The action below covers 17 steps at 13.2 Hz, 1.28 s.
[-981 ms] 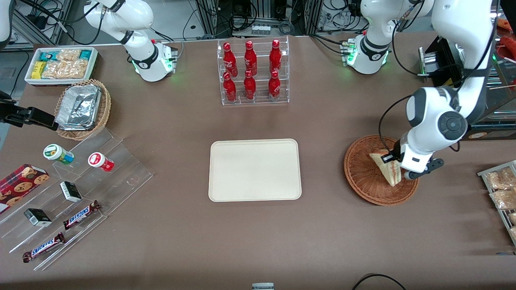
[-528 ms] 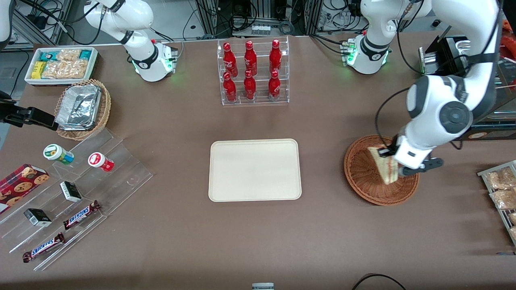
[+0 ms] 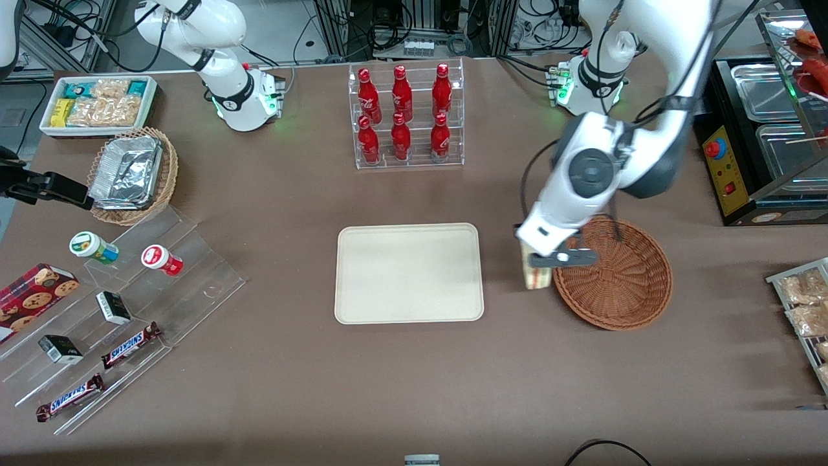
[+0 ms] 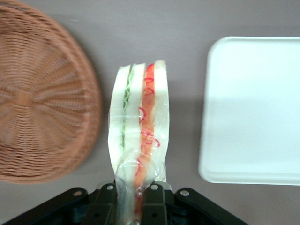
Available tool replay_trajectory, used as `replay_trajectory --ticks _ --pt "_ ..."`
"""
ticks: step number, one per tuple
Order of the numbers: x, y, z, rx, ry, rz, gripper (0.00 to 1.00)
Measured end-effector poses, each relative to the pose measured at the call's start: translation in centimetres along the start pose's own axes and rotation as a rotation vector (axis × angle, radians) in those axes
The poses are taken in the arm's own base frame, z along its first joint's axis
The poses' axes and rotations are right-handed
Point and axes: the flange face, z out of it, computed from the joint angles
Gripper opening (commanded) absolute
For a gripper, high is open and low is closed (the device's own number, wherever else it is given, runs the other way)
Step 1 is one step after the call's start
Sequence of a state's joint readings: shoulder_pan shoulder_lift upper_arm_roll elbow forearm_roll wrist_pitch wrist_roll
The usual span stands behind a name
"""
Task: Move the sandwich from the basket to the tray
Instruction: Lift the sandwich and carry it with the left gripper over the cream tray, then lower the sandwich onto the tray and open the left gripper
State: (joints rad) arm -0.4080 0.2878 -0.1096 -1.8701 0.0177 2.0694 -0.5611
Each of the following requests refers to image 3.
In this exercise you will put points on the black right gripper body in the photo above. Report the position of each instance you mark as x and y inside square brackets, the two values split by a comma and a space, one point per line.
[40, 184]

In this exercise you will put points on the triangle sandwich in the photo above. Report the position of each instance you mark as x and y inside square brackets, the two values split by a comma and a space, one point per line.
[537, 277]

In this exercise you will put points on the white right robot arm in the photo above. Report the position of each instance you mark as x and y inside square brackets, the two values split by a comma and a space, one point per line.
[226, 97]

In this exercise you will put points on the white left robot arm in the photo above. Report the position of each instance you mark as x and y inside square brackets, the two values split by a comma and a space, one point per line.
[673, 65]

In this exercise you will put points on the brown round wicker basket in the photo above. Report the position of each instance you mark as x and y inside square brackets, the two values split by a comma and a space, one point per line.
[621, 294]

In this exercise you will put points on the light wicker basket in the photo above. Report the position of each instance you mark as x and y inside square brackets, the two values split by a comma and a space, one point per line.
[169, 175]

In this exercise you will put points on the cream rectangular tray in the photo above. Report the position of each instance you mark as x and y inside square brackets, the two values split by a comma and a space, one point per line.
[407, 272]

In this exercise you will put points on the green lidded sunflower cup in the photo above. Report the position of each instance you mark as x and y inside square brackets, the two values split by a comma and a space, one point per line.
[87, 246]

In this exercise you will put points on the yellow snack packet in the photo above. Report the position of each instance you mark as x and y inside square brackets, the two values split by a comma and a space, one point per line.
[61, 112]

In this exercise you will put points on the large clear cracker bag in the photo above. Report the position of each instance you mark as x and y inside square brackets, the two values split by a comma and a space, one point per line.
[107, 113]

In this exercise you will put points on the teal snack packet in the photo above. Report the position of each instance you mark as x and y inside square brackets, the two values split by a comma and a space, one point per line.
[136, 87]
[76, 89]

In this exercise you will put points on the red lidded yogurt cup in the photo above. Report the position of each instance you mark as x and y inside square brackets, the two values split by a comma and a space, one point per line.
[158, 259]

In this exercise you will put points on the small clear cracker bag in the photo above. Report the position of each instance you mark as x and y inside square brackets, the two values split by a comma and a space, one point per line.
[110, 88]

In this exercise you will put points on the red chocolate chip cookie box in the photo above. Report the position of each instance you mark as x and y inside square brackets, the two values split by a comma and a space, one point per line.
[32, 301]

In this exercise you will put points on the small black carton box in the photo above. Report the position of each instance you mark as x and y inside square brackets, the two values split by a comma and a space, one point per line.
[60, 349]
[114, 308]

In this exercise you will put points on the white plastic snack bin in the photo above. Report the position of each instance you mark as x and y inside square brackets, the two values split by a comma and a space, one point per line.
[152, 103]

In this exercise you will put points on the red cola bottle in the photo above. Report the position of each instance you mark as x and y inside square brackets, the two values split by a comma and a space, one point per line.
[440, 141]
[402, 96]
[369, 144]
[442, 94]
[369, 97]
[401, 141]

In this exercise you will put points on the clear acrylic bottle rack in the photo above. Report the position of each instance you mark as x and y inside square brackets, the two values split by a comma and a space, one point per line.
[417, 162]

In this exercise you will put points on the clear acrylic tiered shelf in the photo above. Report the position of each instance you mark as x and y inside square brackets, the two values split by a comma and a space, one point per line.
[194, 285]

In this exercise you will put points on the Snickers chocolate bar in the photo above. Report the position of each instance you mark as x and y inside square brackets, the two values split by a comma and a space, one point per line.
[70, 397]
[131, 345]

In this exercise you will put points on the red emergency stop button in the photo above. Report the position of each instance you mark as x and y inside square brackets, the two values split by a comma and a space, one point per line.
[715, 149]

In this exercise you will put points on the black food warmer appliance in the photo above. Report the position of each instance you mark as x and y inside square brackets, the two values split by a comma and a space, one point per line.
[731, 175]

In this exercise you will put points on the white power strip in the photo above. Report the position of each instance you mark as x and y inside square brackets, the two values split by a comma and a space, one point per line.
[419, 48]

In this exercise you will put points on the steel food pan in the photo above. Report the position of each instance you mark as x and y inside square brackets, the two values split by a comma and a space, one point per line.
[763, 94]
[786, 162]

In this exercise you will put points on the clear bag of crackers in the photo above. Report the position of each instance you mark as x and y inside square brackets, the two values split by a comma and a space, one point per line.
[805, 288]
[808, 320]
[823, 351]
[824, 374]

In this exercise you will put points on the small grey device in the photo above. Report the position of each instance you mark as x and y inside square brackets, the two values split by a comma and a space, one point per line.
[422, 461]

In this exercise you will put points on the wooden skewer stick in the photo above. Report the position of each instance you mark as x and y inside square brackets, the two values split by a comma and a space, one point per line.
[808, 138]

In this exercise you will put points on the glass display case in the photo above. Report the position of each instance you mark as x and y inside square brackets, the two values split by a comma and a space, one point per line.
[773, 32]

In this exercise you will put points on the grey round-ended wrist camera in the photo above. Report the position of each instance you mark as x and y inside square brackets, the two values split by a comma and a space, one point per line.
[563, 257]

